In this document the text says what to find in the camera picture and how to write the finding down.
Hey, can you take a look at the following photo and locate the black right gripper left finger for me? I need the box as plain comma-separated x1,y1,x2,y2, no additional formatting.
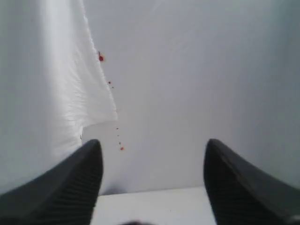
0,139,103,225

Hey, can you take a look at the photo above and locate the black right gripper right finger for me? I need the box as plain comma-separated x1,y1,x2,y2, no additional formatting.
203,139,300,225

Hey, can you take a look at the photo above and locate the white cloth backdrop sheet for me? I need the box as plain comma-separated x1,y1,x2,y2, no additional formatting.
0,0,117,194

